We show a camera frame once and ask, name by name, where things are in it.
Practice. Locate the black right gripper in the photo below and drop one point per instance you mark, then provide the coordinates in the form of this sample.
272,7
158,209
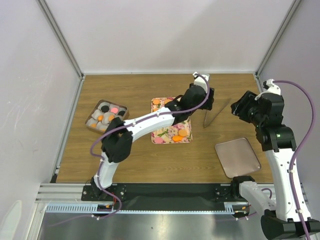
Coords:
248,99

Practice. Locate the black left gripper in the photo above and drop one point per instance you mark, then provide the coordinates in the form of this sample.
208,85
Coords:
207,106

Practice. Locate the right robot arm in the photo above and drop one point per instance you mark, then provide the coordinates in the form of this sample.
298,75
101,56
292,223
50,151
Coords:
288,216

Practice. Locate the gold cookie tin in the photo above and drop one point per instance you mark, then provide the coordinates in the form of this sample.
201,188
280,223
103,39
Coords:
103,113

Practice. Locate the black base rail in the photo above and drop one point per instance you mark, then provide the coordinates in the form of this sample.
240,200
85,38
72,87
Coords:
175,193

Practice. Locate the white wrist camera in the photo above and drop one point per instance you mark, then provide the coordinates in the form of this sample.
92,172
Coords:
270,86
200,79

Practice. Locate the pink tin lid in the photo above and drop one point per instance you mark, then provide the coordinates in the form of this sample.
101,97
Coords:
237,157

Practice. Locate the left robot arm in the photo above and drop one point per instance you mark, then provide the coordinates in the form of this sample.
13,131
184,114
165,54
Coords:
116,142

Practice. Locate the pink round cookie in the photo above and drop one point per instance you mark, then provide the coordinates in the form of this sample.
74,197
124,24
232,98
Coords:
158,140

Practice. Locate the grey slotted cable duct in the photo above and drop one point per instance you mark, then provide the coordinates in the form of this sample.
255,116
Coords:
220,208

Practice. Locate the brown chip cookie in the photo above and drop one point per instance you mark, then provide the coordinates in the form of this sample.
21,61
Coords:
111,117

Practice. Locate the pink oval cookie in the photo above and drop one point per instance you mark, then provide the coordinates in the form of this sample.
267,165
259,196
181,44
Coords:
114,110

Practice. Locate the black sandwich cookie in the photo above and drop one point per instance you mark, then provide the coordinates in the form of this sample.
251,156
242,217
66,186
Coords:
105,108
121,113

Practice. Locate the white paper cupcake liner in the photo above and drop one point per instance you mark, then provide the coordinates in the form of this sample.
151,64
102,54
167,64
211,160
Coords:
105,119
96,114

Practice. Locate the floral serving tray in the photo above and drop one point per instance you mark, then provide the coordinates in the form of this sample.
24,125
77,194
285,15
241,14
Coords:
176,134

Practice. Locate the metal tongs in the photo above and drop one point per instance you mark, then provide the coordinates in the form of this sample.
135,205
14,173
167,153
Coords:
209,116

